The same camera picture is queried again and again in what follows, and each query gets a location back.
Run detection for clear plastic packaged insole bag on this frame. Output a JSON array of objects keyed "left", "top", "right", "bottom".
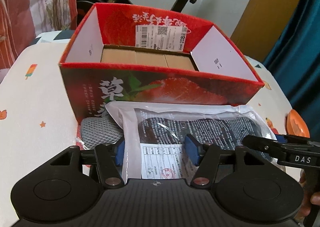
[{"left": 106, "top": 102, "right": 276, "bottom": 181}]

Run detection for grey knitted soft cloth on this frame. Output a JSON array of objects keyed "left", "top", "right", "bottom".
[{"left": 80, "top": 116, "right": 124, "bottom": 149}]

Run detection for person's right hand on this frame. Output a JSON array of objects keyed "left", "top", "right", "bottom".
[{"left": 297, "top": 170, "right": 319, "bottom": 220}]

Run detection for orange plastic toy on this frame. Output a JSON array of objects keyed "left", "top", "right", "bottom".
[{"left": 286, "top": 109, "right": 310, "bottom": 138}]

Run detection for teal curtain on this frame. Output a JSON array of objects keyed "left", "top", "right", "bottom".
[{"left": 263, "top": 0, "right": 319, "bottom": 141}]

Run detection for white patterned tablecloth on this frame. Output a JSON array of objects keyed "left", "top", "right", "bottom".
[{"left": 0, "top": 29, "right": 301, "bottom": 227}]

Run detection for red strawberry cardboard box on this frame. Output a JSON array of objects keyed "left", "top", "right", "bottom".
[{"left": 59, "top": 3, "right": 264, "bottom": 121}]

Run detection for wooden door panel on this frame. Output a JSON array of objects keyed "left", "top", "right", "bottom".
[{"left": 231, "top": 0, "right": 299, "bottom": 62}]

